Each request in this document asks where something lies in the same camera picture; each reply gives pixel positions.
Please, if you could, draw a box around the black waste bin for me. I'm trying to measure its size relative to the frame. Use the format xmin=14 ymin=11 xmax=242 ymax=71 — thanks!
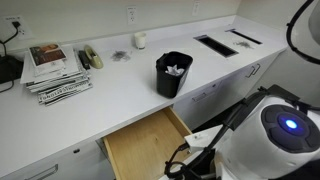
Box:
xmin=155 ymin=50 xmax=194 ymax=99

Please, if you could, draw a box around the wall outlet with plug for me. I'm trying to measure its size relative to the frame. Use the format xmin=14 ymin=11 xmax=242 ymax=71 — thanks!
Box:
xmin=3 ymin=14 xmax=33 ymax=41

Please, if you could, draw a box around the black and white striped magazine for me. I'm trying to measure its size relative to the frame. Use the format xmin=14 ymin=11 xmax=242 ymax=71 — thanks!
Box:
xmin=36 ymin=79 xmax=94 ymax=107

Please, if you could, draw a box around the stack of magazines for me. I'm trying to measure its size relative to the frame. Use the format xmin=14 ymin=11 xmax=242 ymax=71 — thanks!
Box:
xmin=19 ymin=44 xmax=92 ymax=94

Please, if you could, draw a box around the pile of metal clips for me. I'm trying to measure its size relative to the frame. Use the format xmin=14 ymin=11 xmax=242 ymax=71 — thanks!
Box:
xmin=233 ymin=40 xmax=254 ymax=50
xmin=110 ymin=49 xmax=132 ymax=63

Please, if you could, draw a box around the black device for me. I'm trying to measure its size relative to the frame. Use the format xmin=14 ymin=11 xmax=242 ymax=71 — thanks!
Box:
xmin=0 ymin=54 xmax=25 ymax=85

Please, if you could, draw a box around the white wall outlet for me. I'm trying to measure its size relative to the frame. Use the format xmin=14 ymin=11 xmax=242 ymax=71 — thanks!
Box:
xmin=126 ymin=5 xmax=138 ymax=25
xmin=191 ymin=1 xmax=201 ymax=17

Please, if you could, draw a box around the olive tape dispenser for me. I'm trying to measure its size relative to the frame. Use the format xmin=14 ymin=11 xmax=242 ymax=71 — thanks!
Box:
xmin=83 ymin=44 xmax=104 ymax=70

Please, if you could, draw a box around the grey cabinet door with handle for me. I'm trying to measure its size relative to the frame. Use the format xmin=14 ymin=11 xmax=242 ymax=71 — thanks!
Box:
xmin=253 ymin=52 xmax=280 ymax=91
xmin=216 ymin=61 xmax=259 ymax=111

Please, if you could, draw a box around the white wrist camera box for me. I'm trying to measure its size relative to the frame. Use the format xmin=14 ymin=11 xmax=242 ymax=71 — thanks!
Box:
xmin=184 ymin=124 xmax=232 ymax=154

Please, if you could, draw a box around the thin black camera cable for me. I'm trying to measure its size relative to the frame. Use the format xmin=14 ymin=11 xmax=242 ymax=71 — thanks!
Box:
xmin=164 ymin=142 xmax=203 ymax=180

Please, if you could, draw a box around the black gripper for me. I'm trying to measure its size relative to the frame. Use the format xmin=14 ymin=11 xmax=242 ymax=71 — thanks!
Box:
xmin=191 ymin=148 xmax=219 ymax=179

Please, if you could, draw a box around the magazine with portrait cover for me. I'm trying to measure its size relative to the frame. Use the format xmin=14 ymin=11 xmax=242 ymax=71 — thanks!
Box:
xmin=28 ymin=42 xmax=68 ymax=77

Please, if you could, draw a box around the white cup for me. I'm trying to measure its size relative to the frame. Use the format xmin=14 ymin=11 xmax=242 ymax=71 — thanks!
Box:
xmin=133 ymin=31 xmax=148 ymax=50

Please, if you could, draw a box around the black power cable with plug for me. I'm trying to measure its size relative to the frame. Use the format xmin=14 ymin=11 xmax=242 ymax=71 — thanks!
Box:
xmin=0 ymin=20 xmax=22 ymax=94

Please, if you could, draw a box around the thick black cable conduit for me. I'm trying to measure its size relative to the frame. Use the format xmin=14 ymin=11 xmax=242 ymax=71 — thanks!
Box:
xmin=228 ymin=0 xmax=320 ymax=133

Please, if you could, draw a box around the wooden drawer with white front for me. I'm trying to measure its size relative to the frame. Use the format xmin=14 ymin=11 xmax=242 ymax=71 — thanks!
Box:
xmin=102 ymin=106 xmax=201 ymax=180

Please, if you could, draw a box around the black stapler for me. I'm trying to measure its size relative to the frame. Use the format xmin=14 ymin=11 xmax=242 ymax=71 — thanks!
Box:
xmin=77 ymin=49 xmax=92 ymax=71

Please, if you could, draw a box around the grey drawer front with handle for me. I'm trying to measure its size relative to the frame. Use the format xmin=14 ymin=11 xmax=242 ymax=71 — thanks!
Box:
xmin=172 ymin=79 xmax=224 ymax=130
xmin=0 ymin=139 xmax=116 ymax=180

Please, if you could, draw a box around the crumpled white paper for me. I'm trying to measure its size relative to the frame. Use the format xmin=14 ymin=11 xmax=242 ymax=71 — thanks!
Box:
xmin=164 ymin=64 xmax=185 ymax=77

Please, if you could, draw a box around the black box with red part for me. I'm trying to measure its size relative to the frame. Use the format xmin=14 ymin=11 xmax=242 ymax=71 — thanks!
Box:
xmin=258 ymin=84 xmax=301 ymax=106

